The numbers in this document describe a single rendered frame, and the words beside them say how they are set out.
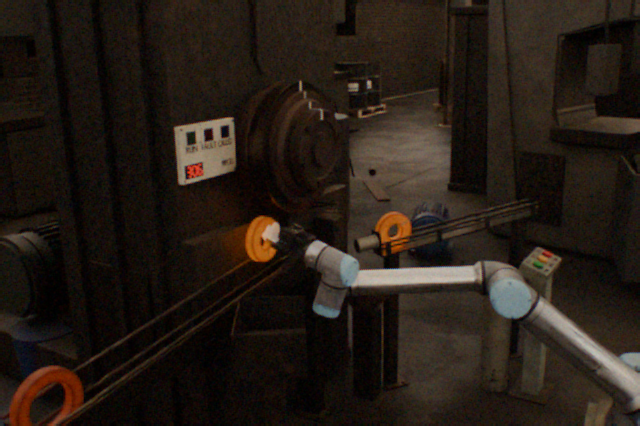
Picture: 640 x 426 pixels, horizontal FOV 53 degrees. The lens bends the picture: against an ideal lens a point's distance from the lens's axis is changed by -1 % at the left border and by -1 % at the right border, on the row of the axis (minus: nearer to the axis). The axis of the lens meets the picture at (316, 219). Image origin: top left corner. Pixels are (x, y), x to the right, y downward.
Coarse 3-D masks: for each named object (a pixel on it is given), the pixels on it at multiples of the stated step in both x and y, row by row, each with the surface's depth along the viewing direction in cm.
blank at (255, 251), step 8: (256, 224) 217; (264, 224) 220; (272, 224) 224; (248, 232) 217; (256, 232) 217; (248, 240) 216; (256, 240) 217; (248, 248) 217; (256, 248) 218; (264, 248) 223; (272, 248) 226; (256, 256) 218; (264, 256) 222; (272, 256) 226
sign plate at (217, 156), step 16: (176, 128) 196; (192, 128) 200; (208, 128) 206; (176, 144) 197; (192, 144) 201; (208, 144) 207; (224, 144) 214; (192, 160) 202; (208, 160) 208; (224, 160) 215; (192, 176) 203; (208, 176) 209
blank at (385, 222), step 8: (384, 216) 266; (392, 216) 265; (400, 216) 266; (384, 224) 265; (392, 224) 266; (400, 224) 267; (408, 224) 269; (384, 232) 265; (400, 232) 270; (408, 232) 270; (384, 240) 266; (392, 248) 269
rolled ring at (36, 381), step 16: (48, 368) 156; (64, 368) 158; (32, 384) 151; (64, 384) 160; (80, 384) 162; (16, 400) 149; (32, 400) 151; (80, 400) 163; (16, 416) 148; (64, 416) 161
